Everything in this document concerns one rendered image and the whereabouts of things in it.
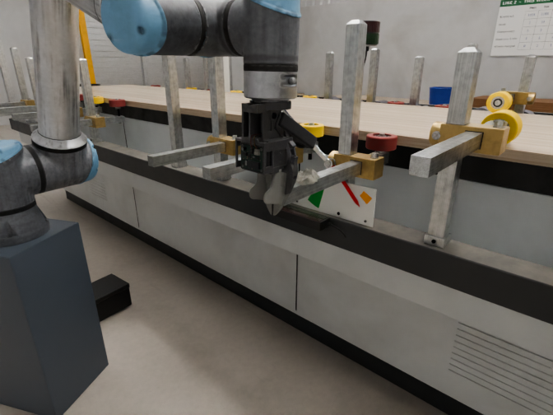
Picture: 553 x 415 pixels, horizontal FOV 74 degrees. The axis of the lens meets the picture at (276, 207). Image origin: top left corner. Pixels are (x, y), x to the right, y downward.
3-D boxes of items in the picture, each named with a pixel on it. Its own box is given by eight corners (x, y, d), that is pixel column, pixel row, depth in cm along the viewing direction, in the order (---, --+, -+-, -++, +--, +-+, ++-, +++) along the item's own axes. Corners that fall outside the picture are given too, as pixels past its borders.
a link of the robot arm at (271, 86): (269, 71, 67) (312, 72, 61) (268, 99, 69) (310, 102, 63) (232, 70, 61) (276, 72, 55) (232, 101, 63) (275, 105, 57)
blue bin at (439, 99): (449, 134, 594) (457, 89, 569) (416, 130, 631) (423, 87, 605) (462, 130, 630) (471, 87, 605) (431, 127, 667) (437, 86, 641)
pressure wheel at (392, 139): (384, 181, 96) (389, 137, 92) (357, 175, 101) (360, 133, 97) (397, 174, 102) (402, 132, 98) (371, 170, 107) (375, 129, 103)
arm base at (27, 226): (10, 251, 102) (0, 218, 98) (-42, 243, 107) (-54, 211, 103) (63, 224, 119) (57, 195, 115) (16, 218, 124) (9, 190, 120)
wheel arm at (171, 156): (155, 170, 104) (152, 155, 102) (148, 168, 106) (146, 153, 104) (261, 146, 134) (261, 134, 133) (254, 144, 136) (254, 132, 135)
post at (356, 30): (345, 220, 98) (360, 19, 81) (334, 216, 101) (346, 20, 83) (351, 216, 101) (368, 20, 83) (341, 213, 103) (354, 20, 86)
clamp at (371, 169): (373, 181, 89) (374, 160, 87) (326, 170, 97) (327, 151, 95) (383, 175, 93) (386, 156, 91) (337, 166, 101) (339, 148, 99)
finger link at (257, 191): (244, 216, 70) (243, 169, 67) (266, 208, 74) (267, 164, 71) (256, 221, 68) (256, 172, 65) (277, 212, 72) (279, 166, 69)
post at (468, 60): (436, 273, 85) (478, 47, 68) (421, 268, 87) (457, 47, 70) (442, 268, 88) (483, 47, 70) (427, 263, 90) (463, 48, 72)
